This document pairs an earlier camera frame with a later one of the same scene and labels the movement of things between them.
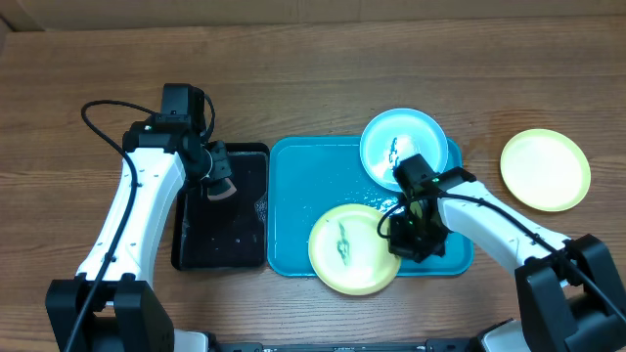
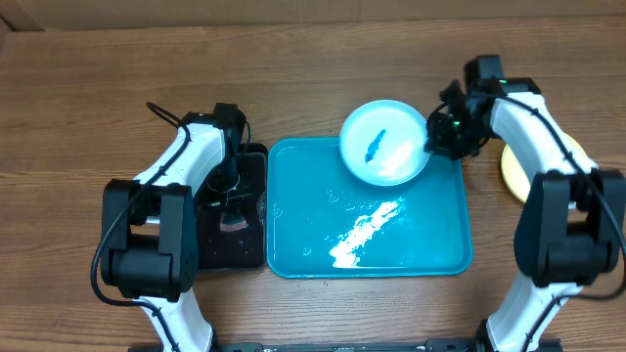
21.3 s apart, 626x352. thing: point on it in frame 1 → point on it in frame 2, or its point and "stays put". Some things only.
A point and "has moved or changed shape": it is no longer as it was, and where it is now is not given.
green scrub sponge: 223,191 has moved or changed shape
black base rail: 432,345 stays put
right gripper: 404,247 → 441,143
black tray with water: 232,233 stays put
